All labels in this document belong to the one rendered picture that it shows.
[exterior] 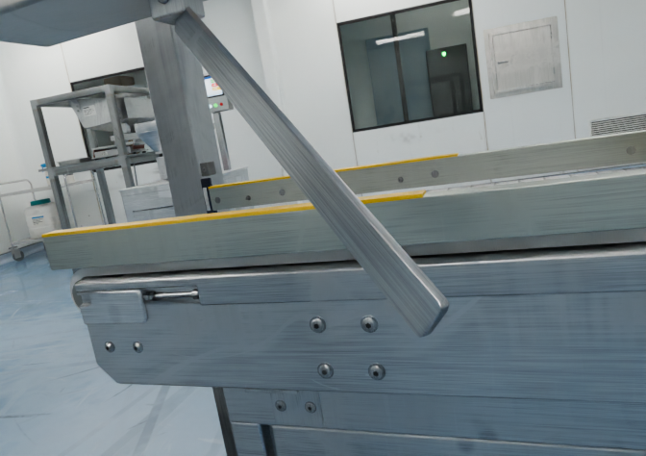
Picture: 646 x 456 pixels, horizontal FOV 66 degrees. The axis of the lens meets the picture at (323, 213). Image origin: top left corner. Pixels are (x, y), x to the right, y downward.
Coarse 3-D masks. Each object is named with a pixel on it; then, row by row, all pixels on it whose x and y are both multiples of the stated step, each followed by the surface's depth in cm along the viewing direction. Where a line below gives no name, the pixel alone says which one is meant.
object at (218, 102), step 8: (208, 80) 311; (208, 88) 312; (216, 88) 311; (208, 96) 313; (216, 96) 312; (224, 96) 312; (216, 104) 313; (224, 104) 312; (232, 104) 318; (216, 112) 318; (216, 120) 320; (216, 128) 321; (224, 136) 323; (224, 144) 322; (224, 152) 323; (224, 160) 324; (224, 168) 325
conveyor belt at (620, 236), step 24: (624, 168) 51; (504, 240) 32; (528, 240) 32; (552, 240) 31; (576, 240) 31; (600, 240) 30; (624, 240) 30; (144, 264) 43; (168, 264) 42; (192, 264) 41; (216, 264) 40; (240, 264) 40; (264, 264) 39; (72, 288) 46
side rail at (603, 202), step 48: (432, 192) 33; (480, 192) 31; (528, 192) 30; (576, 192) 29; (624, 192) 28; (48, 240) 44; (96, 240) 42; (144, 240) 40; (192, 240) 39; (240, 240) 37; (288, 240) 36; (336, 240) 34; (432, 240) 32; (480, 240) 31
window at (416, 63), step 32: (448, 0) 498; (352, 32) 522; (384, 32) 516; (416, 32) 510; (448, 32) 503; (352, 64) 529; (384, 64) 522; (416, 64) 516; (448, 64) 509; (352, 96) 535; (384, 96) 529; (416, 96) 522; (448, 96) 515; (480, 96) 509
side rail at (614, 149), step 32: (448, 160) 57; (480, 160) 56; (512, 160) 55; (544, 160) 54; (576, 160) 53; (608, 160) 52; (640, 160) 51; (224, 192) 68; (256, 192) 67; (288, 192) 65
